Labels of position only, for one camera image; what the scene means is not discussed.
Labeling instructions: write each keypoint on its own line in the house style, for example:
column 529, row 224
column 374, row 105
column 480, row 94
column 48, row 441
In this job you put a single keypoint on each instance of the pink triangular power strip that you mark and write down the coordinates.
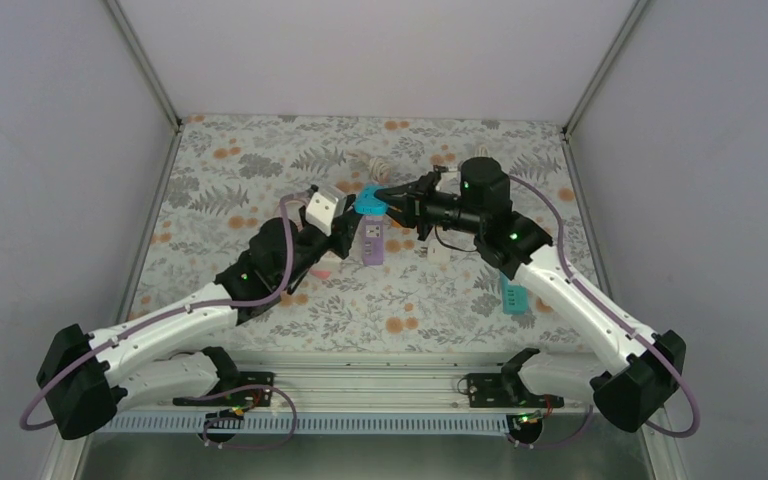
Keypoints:
column 321, row 274

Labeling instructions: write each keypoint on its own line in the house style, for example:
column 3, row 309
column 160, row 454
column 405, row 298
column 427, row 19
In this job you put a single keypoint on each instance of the white plug adapter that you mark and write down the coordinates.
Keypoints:
column 330, row 263

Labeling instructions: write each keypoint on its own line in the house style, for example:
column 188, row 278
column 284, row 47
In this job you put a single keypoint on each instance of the aluminium rail frame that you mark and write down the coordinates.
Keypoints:
column 364, row 391

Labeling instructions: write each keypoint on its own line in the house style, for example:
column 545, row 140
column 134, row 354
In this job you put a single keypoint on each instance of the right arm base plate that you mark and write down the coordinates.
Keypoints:
column 496, row 390

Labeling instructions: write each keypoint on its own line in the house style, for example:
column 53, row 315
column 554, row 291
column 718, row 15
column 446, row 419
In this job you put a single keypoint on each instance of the teal power strip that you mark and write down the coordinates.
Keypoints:
column 514, row 298

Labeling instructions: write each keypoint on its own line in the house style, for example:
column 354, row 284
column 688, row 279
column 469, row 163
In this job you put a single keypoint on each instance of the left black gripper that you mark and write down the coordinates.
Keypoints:
column 343, row 233

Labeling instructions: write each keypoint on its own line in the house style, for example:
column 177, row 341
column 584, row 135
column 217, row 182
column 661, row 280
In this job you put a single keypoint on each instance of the cyan cube socket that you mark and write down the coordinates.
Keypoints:
column 367, row 204

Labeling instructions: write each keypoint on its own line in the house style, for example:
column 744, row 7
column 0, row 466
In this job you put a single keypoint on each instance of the white square plug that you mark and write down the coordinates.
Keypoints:
column 438, row 255

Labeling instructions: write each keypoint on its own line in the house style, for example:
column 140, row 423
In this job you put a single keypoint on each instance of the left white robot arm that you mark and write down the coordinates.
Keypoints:
column 248, row 288

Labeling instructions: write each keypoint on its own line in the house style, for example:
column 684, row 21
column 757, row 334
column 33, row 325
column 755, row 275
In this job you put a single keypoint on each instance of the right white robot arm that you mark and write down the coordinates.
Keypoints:
column 633, row 375

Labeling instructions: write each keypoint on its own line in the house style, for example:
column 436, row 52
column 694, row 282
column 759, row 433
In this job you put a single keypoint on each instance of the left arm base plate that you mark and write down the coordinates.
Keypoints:
column 249, row 389

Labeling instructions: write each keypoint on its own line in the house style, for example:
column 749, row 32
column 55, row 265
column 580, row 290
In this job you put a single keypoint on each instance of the purple power strip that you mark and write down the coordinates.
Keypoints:
column 373, row 240

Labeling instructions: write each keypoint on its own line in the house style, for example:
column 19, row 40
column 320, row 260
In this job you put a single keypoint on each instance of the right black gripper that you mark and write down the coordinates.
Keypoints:
column 412, row 205

